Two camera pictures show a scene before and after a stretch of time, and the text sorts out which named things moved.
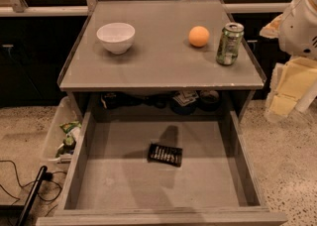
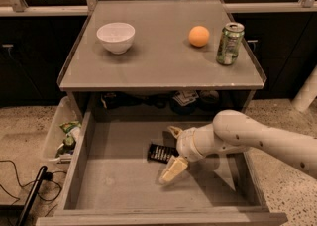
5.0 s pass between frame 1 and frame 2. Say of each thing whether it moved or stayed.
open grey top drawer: stayed
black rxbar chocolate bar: stayed
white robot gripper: moved
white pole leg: stayed
